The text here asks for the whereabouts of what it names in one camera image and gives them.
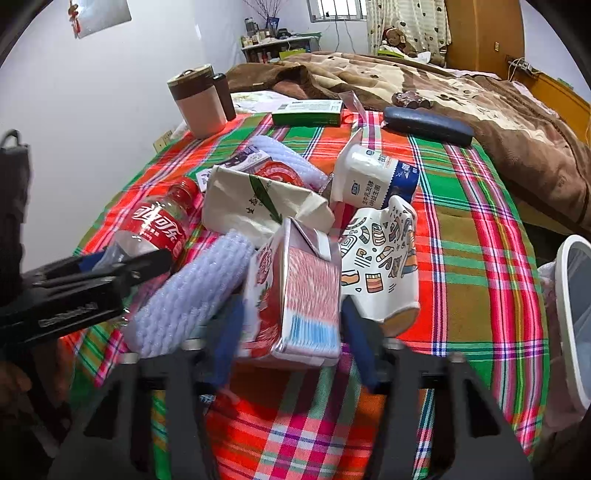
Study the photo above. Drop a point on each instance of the brown beige lidded mug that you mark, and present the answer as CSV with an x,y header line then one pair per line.
x,y
203,100

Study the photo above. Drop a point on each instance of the purple white small carton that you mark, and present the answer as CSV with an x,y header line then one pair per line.
x,y
247,160

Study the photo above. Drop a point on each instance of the white trash bin rim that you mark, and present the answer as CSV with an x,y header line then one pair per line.
x,y
572,288

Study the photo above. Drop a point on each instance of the wooden bed headboard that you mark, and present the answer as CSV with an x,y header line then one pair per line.
x,y
571,108

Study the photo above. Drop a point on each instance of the white foam net sleeve far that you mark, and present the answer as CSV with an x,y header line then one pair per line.
x,y
311,176

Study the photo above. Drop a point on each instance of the cluttered wall shelf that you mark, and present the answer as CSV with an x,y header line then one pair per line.
x,y
270,43

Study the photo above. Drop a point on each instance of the coca cola plastic bottle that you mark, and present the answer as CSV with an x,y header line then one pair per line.
x,y
155,223

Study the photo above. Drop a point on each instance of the white blue yogurt bottle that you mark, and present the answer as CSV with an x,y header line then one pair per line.
x,y
366,178

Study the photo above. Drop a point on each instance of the wall poster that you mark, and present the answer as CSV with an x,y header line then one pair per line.
x,y
91,16

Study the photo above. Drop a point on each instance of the operator left hand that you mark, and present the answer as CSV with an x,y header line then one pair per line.
x,y
52,363

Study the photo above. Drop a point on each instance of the clear plastic wrapper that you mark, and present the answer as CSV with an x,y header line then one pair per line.
x,y
353,104

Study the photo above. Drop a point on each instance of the dried branch vase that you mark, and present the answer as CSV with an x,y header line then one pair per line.
x,y
269,10

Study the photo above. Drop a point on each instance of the green white medicine box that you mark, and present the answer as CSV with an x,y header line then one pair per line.
x,y
308,113

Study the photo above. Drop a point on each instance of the patterned curtain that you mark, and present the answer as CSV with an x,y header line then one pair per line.
x,y
424,23

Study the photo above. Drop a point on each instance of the plaid red green tablecloth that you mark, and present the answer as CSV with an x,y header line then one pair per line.
x,y
479,292

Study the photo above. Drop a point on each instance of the window with bars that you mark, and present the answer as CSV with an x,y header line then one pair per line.
x,y
337,10

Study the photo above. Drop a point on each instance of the small dark hair clip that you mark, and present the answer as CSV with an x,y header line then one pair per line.
x,y
411,100

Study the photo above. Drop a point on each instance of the teddy bear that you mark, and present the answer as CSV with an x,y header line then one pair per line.
x,y
395,38

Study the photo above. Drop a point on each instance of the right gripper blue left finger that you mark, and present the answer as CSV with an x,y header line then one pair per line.
x,y
222,338

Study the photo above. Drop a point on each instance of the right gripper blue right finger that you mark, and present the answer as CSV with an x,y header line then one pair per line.
x,y
365,340

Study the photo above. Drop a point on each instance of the brown plush blanket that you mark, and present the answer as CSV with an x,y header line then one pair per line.
x,y
538,156

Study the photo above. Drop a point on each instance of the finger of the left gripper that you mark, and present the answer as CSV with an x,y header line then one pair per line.
x,y
94,260
140,269

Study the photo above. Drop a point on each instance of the pink trash bag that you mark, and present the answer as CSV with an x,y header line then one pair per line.
x,y
560,411

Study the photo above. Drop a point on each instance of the pink strawberry milk carton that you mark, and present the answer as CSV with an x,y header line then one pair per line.
x,y
292,298

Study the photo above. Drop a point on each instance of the wall outlet plate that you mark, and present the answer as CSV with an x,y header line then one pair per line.
x,y
162,142

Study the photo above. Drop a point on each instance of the white foam net sleeve near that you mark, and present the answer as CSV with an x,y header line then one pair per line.
x,y
189,298

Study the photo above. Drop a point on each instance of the red round lid packet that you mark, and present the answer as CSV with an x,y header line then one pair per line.
x,y
281,172

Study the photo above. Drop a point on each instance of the wooden wardrobe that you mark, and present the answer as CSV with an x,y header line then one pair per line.
x,y
486,35

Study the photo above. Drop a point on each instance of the beige tissue pack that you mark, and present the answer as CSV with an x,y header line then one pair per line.
x,y
256,206

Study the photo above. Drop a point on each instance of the white foam net sleeve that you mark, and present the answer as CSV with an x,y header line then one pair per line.
x,y
189,298
311,176

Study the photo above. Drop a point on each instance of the crushed patterned paper cup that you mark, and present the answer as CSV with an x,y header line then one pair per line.
x,y
380,269

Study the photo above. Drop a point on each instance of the dark blue glasses case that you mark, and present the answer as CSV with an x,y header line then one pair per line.
x,y
428,125

